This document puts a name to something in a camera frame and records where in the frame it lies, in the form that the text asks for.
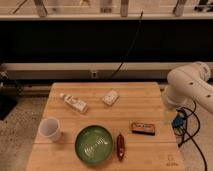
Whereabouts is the brown rectangular snack bar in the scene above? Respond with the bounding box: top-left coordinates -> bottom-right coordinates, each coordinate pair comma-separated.
131,122 -> 155,136

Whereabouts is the dark object at left edge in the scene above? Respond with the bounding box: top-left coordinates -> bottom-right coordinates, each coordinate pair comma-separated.
0,71 -> 23,121

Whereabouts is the white wall outlet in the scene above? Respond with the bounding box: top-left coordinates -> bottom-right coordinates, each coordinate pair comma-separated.
91,71 -> 98,78

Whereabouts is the blue box on floor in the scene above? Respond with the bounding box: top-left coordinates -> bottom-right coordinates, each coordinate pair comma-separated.
172,115 -> 184,128

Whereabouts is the green ceramic bowl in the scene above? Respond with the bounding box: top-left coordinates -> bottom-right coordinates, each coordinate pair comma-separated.
75,125 -> 114,165

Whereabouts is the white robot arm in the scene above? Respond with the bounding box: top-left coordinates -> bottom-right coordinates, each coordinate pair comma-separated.
162,62 -> 213,114

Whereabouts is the black floor cable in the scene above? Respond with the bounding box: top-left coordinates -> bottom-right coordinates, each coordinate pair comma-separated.
176,101 -> 209,171

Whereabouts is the white plastic cup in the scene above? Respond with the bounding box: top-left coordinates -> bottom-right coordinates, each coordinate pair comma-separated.
38,117 -> 61,142

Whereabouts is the white plastic bottle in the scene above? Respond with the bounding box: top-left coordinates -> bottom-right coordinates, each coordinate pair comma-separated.
60,93 -> 88,113

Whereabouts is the black cable to wall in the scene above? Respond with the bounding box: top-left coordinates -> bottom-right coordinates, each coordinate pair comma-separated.
108,10 -> 145,80

